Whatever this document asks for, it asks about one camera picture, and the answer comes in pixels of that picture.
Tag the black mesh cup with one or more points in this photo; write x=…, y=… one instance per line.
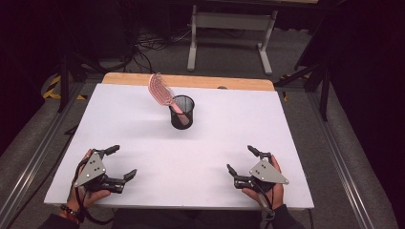
x=183, y=122

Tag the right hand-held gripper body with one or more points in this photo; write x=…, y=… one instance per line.
x=266, y=173

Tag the black metal stand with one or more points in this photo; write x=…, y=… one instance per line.
x=324, y=92
x=65, y=82

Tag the person's left hand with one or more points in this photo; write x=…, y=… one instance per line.
x=92, y=197

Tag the person's right hand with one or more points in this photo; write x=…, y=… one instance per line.
x=279, y=194

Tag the person's dark clothing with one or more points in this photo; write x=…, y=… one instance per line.
x=187, y=220

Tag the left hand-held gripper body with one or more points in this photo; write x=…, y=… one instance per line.
x=93, y=170

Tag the aluminium floor rail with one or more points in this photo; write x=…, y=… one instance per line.
x=28, y=168
x=340, y=165

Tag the pink hairbrush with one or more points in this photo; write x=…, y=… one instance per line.
x=160, y=92

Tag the grey metal desk frame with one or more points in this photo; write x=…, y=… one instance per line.
x=234, y=21

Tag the wooden table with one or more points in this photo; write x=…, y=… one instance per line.
x=203, y=82

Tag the white table cover board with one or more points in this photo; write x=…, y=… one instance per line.
x=159, y=146

